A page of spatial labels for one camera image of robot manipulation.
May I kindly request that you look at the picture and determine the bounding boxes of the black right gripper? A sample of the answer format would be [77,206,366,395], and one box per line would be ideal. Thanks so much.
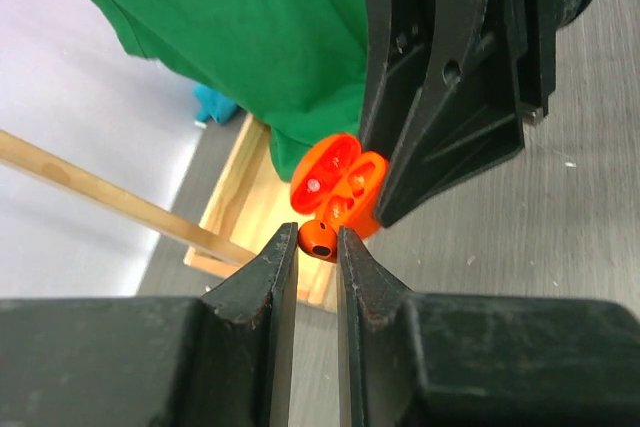
[359,0,557,227]

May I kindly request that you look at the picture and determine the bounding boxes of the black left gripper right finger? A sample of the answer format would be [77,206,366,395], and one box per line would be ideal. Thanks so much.
[337,229,639,426]

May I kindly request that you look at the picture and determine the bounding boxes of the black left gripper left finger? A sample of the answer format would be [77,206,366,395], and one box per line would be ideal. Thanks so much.
[1,223,298,426]

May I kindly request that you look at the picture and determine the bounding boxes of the orange earbud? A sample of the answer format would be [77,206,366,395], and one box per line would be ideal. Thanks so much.
[297,219,338,263]

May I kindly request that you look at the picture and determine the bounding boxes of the orange earbud charging case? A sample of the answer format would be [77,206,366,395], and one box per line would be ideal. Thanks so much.
[290,133,388,239]

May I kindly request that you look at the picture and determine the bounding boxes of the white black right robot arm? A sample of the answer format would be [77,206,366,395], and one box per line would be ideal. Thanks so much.
[359,0,592,227]

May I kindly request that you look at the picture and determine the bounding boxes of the green shirt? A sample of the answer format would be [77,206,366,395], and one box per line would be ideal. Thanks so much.
[91,0,367,180]

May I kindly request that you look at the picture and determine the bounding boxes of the wooden clothes rack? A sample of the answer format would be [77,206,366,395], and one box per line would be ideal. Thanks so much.
[0,114,339,313]

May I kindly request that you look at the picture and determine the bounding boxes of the blue cloth item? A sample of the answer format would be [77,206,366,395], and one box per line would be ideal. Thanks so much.
[193,84,239,124]

